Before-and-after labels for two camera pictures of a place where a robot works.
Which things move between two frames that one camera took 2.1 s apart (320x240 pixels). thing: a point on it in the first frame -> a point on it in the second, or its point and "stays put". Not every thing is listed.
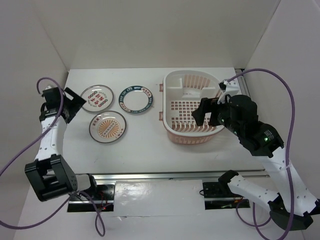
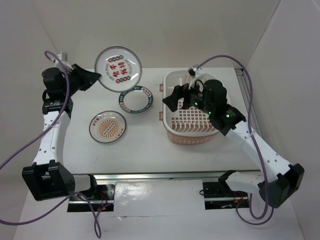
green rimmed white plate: (136, 99) stays put
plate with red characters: (98, 98) -> (120, 68)
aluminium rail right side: (242, 82) stays put
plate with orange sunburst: (107, 126) stays put
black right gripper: (206, 105) -> (172, 100)
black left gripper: (77, 102) -> (87, 78)
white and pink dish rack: (183, 90) stays put
